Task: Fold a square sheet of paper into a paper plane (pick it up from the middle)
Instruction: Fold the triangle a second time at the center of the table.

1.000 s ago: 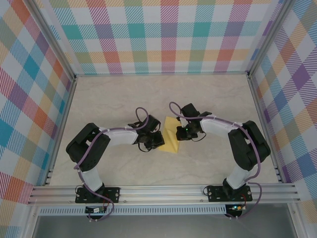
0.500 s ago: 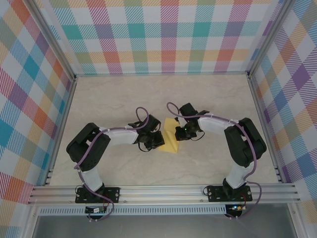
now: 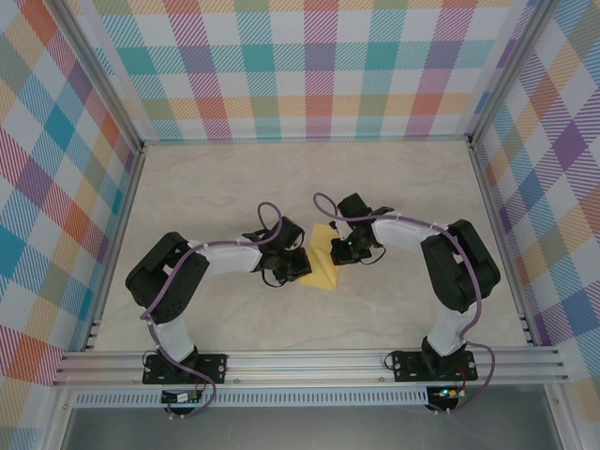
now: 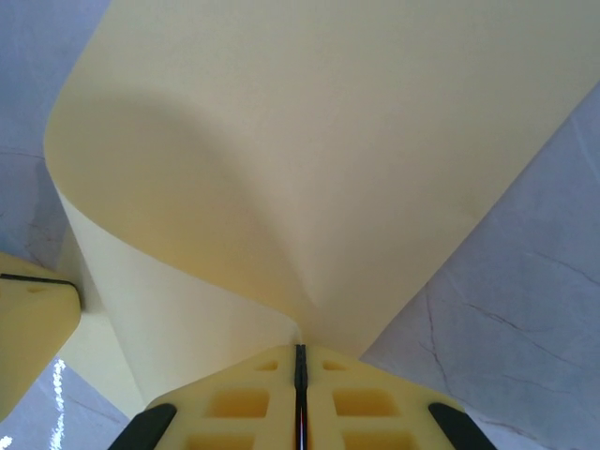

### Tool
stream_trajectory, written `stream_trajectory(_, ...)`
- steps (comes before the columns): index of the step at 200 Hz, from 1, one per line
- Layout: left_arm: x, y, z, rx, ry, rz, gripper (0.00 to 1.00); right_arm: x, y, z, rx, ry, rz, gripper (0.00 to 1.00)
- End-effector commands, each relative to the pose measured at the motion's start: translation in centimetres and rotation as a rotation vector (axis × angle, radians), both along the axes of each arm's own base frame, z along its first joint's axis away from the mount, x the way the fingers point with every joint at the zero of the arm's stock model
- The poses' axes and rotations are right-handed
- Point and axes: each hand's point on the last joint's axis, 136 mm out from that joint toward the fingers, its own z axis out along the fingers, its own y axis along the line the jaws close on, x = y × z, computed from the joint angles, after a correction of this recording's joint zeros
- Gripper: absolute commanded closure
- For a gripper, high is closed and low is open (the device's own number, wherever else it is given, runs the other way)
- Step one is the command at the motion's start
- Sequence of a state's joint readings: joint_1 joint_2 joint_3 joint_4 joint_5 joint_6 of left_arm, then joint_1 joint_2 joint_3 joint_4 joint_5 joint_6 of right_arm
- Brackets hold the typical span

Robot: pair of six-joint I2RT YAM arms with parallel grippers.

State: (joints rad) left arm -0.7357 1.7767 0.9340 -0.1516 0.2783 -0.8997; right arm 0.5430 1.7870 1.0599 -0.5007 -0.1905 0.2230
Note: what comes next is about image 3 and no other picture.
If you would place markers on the yellow cloth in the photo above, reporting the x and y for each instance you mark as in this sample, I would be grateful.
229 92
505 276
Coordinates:
323 276

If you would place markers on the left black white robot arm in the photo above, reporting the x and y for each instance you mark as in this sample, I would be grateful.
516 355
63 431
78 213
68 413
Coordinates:
159 286

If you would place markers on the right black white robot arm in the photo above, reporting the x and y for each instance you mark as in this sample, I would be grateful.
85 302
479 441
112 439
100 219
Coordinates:
459 272

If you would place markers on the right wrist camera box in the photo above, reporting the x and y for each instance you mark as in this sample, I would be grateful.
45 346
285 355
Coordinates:
334 228

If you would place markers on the thin aluminium wall rail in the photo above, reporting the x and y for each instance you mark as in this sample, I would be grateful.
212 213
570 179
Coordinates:
304 139

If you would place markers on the wide aluminium base rail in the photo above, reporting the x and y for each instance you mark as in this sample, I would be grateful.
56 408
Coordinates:
304 368

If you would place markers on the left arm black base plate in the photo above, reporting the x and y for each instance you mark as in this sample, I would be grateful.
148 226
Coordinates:
213 368

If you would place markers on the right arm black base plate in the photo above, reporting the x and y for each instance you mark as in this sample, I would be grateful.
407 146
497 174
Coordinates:
405 365

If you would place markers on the right aluminium side rail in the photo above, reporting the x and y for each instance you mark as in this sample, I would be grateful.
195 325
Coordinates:
500 244

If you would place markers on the aluminium side rail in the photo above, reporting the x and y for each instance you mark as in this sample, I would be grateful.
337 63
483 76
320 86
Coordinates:
114 253
500 244

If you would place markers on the left aluminium side rail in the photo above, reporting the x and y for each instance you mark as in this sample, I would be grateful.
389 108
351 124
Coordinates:
114 253

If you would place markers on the right aluminium frame post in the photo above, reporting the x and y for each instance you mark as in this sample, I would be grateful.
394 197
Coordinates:
505 70

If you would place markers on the aluminium frame post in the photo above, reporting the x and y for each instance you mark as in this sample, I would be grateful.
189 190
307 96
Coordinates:
505 70
103 79

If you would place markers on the left aluminium frame post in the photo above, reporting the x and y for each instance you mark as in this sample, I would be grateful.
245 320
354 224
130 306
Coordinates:
103 79

